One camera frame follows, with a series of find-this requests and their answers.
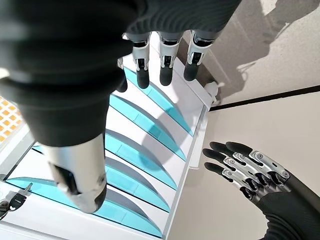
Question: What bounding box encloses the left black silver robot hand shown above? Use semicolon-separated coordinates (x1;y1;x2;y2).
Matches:
201;140;320;240

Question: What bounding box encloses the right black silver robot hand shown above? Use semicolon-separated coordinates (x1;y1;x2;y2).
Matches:
0;0;242;215

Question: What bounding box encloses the yellow orange grid chart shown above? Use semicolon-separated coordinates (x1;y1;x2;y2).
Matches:
0;96;24;144

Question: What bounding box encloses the black baseboard strip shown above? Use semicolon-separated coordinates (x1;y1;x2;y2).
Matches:
208;84;320;112

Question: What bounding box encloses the black key bunch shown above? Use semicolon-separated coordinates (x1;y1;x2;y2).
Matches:
0;182;34;221

